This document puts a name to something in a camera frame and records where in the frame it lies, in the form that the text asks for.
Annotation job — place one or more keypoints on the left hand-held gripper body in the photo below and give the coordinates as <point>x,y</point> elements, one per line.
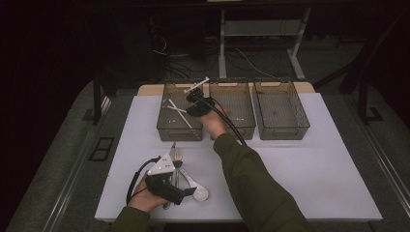
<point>161,187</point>

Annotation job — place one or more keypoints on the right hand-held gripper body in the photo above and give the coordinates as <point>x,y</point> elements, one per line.
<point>203,109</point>

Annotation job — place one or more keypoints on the translucent grey plastic bin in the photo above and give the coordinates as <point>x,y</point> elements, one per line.
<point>174,124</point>
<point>280,109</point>
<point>238,103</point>

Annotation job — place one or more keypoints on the person's right hand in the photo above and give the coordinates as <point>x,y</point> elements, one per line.
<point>211,124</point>

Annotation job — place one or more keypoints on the person's left hand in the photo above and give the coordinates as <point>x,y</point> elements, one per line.
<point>145,198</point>

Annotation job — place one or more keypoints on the metal fork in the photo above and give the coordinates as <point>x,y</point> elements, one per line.
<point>178,156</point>

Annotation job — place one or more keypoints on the metal spoon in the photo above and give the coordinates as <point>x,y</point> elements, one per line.
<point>200,193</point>

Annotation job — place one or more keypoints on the black metal stand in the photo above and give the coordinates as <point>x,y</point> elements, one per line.
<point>363,103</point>

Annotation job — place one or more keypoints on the white metal desk frame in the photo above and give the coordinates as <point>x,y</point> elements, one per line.
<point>222,48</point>

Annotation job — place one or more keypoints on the black floor frame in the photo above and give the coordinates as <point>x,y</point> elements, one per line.
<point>96,154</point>

